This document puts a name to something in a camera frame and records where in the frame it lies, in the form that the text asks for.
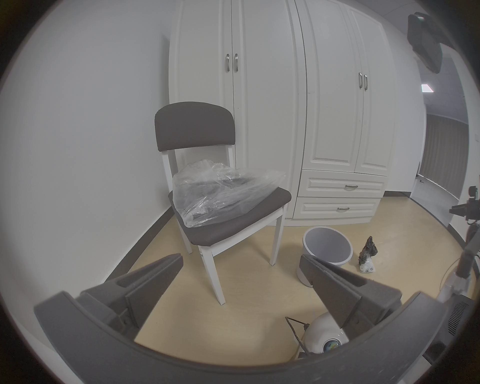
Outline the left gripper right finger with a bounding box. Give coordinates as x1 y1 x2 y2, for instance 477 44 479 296
299 254 403 340

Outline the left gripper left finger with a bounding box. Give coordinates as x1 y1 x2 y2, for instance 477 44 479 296
76 253 184 341

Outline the clear plastic bag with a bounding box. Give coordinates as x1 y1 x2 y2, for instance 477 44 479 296
172 159 286 228

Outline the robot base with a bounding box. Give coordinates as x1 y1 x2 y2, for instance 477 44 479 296
298 294 474 370

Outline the grey trash bin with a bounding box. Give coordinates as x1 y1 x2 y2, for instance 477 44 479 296
298 226 354 288

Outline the crumpled black plastic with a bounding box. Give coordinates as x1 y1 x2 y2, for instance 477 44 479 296
358 235 379 265

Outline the grey curtain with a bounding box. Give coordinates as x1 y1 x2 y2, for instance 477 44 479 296
419 112 470 197

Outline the white chair with grey cushions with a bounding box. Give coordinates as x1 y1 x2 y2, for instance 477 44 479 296
154 101 292 305

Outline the white wardrobe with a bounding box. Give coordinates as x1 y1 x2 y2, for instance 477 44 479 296
168 0 398 226

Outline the black cable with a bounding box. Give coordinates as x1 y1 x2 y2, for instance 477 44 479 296
285 317 312 355

